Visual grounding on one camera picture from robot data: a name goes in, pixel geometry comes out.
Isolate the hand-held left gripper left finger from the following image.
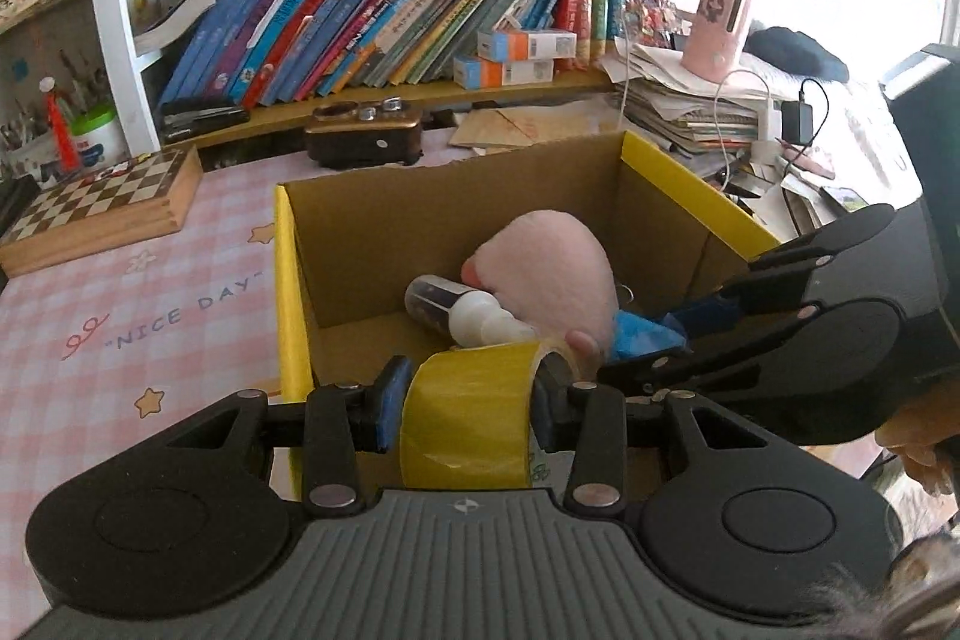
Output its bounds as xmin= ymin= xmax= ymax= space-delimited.
xmin=157 ymin=355 xmax=415 ymax=512

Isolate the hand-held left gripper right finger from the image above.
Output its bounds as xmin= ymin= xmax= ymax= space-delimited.
xmin=529 ymin=353 xmax=796 ymax=512

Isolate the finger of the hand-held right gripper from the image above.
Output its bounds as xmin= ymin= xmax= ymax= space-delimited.
xmin=596 ymin=301 xmax=826 ymax=401
xmin=664 ymin=203 xmax=899 ymax=342

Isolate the light blue soft item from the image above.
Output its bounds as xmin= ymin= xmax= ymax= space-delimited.
xmin=607 ymin=308 xmax=687 ymax=363

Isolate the yellow tape roll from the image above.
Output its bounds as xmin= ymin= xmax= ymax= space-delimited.
xmin=397 ymin=340 xmax=582 ymax=491

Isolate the small spray bottle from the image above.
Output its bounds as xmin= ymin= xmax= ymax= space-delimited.
xmin=405 ymin=274 xmax=537 ymax=348

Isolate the pink plush pig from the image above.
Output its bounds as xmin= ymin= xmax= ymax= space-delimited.
xmin=461 ymin=209 xmax=620 ymax=372

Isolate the yellow cardboard box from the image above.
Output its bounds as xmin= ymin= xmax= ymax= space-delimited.
xmin=274 ymin=130 xmax=785 ymax=498

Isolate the person's right hand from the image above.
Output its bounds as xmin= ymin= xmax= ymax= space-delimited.
xmin=874 ymin=385 xmax=960 ymax=498

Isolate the stack of papers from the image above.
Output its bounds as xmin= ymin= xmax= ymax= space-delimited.
xmin=600 ymin=40 xmax=781 ymax=161

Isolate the black power adapter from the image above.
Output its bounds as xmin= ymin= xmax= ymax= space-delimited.
xmin=780 ymin=100 xmax=815 ymax=146

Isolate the brown paper envelope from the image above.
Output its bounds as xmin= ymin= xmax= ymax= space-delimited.
xmin=448 ymin=104 xmax=623 ymax=150

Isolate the black cap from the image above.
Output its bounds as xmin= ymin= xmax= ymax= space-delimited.
xmin=742 ymin=26 xmax=851 ymax=84

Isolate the dark brown box with knobs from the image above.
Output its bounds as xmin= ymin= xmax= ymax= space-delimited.
xmin=304 ymin=96 xmax=425 ymax=169

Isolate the pink desk gadget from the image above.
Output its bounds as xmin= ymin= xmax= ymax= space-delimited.
xmin=681 ymin=0 xmax=753 ymax=81

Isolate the orange and white carton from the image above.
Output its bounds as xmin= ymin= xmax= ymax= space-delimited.
xmin=478 ymin=29 xmax=578 ymax=62
xmin=454 ymin=55 xmax=556 ymax=90

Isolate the black stapler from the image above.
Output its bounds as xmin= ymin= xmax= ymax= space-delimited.
xmin=161 ymin=98 xmax=251 ymax=142

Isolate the wooden chessboard box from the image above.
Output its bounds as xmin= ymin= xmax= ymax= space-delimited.
xmin=0 ymin=145 xmax=205 ymax=277

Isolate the row of colourful books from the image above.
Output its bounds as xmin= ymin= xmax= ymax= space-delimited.
xmin=157 ymin=0 xmax=575 ymax=109

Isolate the white jar green lid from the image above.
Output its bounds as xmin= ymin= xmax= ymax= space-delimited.
xmin=69 ymin=107 xmax=130 ymax=169

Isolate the red glue bottle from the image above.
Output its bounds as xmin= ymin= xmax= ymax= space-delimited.
xmin=39 ymin=77 xmax=80 ymax=170

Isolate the white bookshelf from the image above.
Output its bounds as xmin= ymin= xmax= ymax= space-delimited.
xmin=0 ymin=0 xmax=732 ymax=161

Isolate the black cable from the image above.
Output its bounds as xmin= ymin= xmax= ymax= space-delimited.
xmin=780 ymin=77 xmax=831 ymax=236

